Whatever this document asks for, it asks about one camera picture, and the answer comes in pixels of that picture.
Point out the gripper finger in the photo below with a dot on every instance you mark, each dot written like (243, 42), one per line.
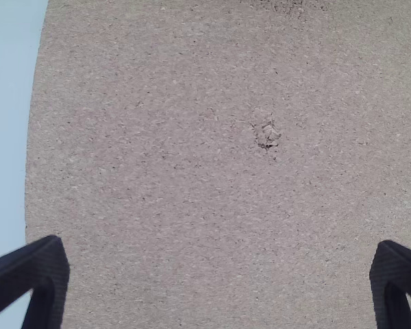
(385, 274)
(53, 264)

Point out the cork mat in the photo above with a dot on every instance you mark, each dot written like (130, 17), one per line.
(205, 171)

